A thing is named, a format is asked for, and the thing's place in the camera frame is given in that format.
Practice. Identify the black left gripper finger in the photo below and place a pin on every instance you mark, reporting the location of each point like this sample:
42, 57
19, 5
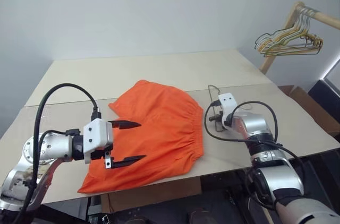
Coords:
127, 160
125, 124

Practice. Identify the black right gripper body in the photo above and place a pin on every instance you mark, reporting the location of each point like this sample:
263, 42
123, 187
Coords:
218, 119

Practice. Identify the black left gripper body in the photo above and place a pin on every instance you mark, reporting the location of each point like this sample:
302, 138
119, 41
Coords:
102, 153

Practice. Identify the orange shorts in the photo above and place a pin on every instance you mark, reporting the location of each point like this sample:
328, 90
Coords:
162, 133

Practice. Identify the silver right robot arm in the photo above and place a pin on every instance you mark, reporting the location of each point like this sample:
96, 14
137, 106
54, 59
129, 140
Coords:
276, 179

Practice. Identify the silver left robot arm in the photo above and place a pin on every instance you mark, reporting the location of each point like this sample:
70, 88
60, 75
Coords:
49, 145

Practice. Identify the dark rounded shape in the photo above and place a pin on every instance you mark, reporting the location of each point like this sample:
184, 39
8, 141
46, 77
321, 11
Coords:
199, 216
136, 220

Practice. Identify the wooden clothes rack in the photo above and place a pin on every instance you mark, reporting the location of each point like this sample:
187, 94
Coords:
276, 41

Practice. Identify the brown cardboard box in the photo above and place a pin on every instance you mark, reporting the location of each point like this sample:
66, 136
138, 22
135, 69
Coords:
316, 112

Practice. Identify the black cabinet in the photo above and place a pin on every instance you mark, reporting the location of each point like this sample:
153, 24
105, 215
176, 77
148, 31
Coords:
325, 94

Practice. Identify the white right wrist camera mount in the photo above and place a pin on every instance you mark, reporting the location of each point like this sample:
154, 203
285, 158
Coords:
227, 103

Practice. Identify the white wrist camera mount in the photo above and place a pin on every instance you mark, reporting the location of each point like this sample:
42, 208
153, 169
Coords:
227, 103
98, 132

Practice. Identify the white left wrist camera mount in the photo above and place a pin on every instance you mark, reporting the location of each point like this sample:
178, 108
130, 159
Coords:
98, 132

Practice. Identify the black metal table frame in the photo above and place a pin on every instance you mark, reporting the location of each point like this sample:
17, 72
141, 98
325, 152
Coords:
93, 209

